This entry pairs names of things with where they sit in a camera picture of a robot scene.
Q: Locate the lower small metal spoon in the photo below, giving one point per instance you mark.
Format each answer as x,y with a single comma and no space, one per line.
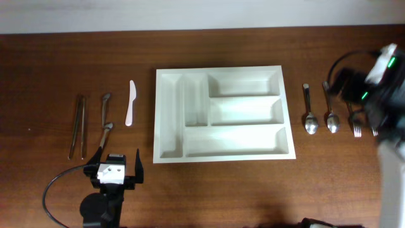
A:
107,128

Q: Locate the metal fork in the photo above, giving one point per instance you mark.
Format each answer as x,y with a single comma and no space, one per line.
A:
374,131
356,127

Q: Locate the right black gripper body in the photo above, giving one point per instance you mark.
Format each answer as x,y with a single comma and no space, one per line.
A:
349,87

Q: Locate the white plastic knife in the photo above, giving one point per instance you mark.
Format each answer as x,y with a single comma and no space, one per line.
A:
131,99

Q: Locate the white plastic cutlery tray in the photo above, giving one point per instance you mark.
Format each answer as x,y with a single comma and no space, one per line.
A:
221,115

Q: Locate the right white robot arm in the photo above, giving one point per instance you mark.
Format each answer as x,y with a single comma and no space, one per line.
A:
380,94

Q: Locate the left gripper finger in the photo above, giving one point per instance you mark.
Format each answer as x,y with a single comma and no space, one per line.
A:
97,156
139,170

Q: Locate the large metal spoon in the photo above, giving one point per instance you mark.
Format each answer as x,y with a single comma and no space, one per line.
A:
311,123
332,120

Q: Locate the upper small metal spoon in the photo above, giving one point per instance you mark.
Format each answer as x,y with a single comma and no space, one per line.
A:
104,108

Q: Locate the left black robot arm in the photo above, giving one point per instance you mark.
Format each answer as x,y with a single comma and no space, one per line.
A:
103,209

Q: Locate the small metal spoon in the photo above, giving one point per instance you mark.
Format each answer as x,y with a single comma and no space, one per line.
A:
107,128
104,108

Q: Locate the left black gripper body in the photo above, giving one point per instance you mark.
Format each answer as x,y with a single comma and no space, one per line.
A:
131,180

